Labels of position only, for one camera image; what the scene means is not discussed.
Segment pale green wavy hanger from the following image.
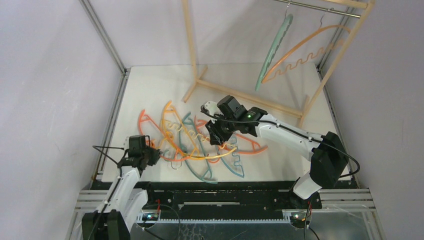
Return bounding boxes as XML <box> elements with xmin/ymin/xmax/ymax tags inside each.
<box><xmin>254</xmin><ymin>0</ymin><xmax>293</xmax><ymax>91</ymax></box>

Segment light orange wavy hanger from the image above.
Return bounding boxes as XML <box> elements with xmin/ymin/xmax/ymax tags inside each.
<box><xmin>261</xmin><ymin>24</ymin><xmax>352</xmax><ymax>84</ymax></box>

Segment yellow-orange plastic hanger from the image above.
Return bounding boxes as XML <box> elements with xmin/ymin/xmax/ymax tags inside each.
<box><xmin>159</xmin><ymin>100</ymin><xmax>205</xmax><ymax>161</ymax></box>

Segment orange plastic hanger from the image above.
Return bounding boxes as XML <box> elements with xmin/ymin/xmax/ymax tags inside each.
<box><xmin>137</xmin><ymin>109</ymin><xmax>190</xmax><ymax>163</ymax></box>
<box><xmin>194</xmin><ymin>116</ymin><xmax>268</xmax><ymax>155</ymax></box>

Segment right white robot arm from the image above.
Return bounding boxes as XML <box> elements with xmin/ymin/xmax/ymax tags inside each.
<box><xmin>200</xmin><ymin>95</ymin><xmax>349</xmax><ymax>208</ymax></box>

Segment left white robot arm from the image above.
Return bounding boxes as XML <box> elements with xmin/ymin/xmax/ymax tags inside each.
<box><xmin>81</xmin><ymin>135</ymin><xmax>161</xmax><ymax>240</ymax></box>

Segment pale yellow wavy hanger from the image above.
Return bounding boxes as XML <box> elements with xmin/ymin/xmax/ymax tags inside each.
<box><xmin>163</xmin><ymin>120</ymin><xmax>237</xmax><ymax>160</ymax></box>

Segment blue wavy hanger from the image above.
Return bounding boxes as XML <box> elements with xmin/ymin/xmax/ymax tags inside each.
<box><xmin>219</xmin><ymin>134</ymin><xmax>245</xmax><ymax>178</ymax></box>

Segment teal plastic hanger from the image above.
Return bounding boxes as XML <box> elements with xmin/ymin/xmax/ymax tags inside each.
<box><xmin>178</xmin><ymin>113</ymin><xmax>218</xmax><ymax>185</ymax></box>

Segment left circuit board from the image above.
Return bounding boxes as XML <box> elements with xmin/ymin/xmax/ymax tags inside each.
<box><xmin>139</xmin><ymin>212</ymin><xmax>161</xmax><ymax>223</ymax></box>

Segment circuit board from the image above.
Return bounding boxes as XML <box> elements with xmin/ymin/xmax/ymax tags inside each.
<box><xmin>139</xmin><ymin>212</ymin><xmax>161</xmax><ymax>223</ymax></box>
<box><xmin>290</xmin><ymin>213</ymin><xmax>311</xmax><ymax>229</ymax></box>

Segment right circuit board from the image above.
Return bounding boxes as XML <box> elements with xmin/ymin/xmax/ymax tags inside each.
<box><xmin>290</xmin><ymin>213</ymin><xmax>311</xmax><ymax>229</ymax></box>

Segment metal hanging rod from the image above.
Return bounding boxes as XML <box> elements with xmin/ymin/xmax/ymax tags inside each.
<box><xmin>274</xmin><ymin>0</ymin><xmax>362</xmax><ymax>19</ymax></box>

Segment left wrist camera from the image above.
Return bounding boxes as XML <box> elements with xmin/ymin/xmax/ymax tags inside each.
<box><xmin>123</xmin><ymin>136</ymin><xmax>130</xmax><ymax>150</ymax></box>

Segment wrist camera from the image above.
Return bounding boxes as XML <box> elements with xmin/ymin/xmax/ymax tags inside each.
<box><xmin>200</xmin><ymin>101</ymin><xmax>221</xmax><ymax>116</ymax></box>
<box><xmin>123</xmin><ymin>136</ymin><xmax>130</xmax><ymax>150</ymax></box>

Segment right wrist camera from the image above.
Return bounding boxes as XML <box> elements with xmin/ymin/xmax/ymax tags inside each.
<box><xmin>200</xmin><ymin>101</ymin><xmax>221</xmax><ymax>116</ymax></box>

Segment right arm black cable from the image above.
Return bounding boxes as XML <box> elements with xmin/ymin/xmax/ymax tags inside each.
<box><xmin>200</xmin><ymin>105</ymin><xmax>361</xmax><ymax>179</ymax></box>

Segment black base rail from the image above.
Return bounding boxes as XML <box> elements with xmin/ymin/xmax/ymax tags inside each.
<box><xmin>130</xmin><ymin>180</ymin><xmax>363</xmax><ymax>222</ymax></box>

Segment left aluminium frame post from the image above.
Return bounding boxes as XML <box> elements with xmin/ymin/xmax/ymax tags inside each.
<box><xmin>78</xmin><ymin>0</ymin><xmax>130</xmax><ymax>180</ymax></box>

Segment aluminium frame post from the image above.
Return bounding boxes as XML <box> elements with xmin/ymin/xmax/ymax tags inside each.
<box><xmin>316</xmin><ymin>6</ymin><xmax>362</xmax><ymax>186</ymax></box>
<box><xmin>78</xmin><ymin>0</ymin><xmax>130</xmax><ymax>180</ymax></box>

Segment right aluminium frame post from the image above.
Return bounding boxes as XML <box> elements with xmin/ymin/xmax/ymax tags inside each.
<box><xmin>316</xmin><ymin>6</ymin><xmax>362</xmax><ymax>186</ymax></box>

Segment wooden clothes rack frame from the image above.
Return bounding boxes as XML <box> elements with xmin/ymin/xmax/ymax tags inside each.
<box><xmin>181</xmin><ymin>0</ymin><xmax>375</xmax><ymax>127</ymax></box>

